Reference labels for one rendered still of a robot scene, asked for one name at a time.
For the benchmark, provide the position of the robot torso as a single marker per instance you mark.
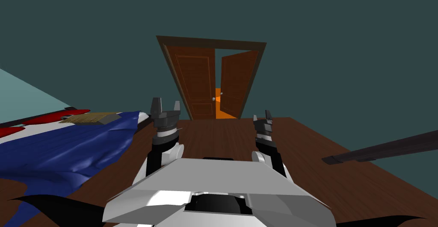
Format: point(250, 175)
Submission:
point(219, 182)

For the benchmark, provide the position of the dark long shelf board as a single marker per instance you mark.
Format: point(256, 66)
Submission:
point(386, 150)

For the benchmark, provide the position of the brown wooden door leaf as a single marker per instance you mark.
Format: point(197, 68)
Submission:
point(237, 83)
point(193, 80)

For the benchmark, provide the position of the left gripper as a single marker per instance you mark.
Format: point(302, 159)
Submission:
point(165, 119)

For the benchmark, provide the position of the bed with blue cover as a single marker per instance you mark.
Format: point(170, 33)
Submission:
point(65, 148)

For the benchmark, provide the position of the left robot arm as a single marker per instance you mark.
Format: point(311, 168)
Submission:
point(160, 151)

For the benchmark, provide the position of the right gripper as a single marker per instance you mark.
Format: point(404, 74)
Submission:
point(263, 127)

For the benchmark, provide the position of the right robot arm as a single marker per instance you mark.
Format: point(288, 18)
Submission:
point(270, 151)

